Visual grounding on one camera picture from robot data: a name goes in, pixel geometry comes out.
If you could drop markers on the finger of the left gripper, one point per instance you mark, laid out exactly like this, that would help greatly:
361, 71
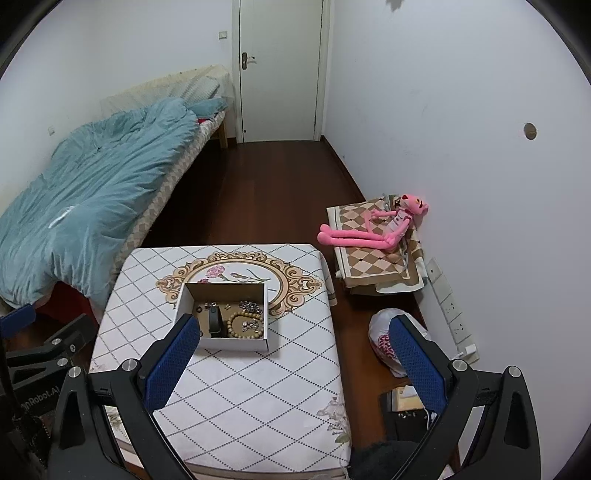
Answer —
67, 342
17, 320

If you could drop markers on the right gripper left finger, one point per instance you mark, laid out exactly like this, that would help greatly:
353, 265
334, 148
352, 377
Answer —
83, 443

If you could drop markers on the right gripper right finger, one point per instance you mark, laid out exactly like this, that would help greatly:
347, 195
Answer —
506, 443

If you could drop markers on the black box on floor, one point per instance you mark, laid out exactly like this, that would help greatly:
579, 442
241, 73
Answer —
405, 416

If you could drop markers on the white power strip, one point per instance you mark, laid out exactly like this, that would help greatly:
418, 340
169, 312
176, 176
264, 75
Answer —
461, 333

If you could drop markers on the teal duvet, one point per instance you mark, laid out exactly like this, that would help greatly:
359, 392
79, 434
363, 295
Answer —
92, 193

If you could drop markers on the black smart band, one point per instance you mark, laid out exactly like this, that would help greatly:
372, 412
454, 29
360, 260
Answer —
215, 322

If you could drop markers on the white cardboard box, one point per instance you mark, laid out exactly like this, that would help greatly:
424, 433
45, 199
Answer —
244, 310

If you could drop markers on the patterned white tablecloth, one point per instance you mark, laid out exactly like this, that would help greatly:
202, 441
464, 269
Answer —
276, 414

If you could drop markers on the bed with checkered mattress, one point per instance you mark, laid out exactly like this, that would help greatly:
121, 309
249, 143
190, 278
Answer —
161, 184

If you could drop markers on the checkered folded blanket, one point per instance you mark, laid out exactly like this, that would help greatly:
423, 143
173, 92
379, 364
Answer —
402, 270

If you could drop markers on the pink panther plush toy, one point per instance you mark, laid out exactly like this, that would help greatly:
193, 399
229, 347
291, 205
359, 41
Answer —
382, 229

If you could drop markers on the striped pillow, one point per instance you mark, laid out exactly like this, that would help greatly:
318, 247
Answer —
199, 89

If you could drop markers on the white door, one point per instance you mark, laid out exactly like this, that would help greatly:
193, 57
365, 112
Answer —
279, 68

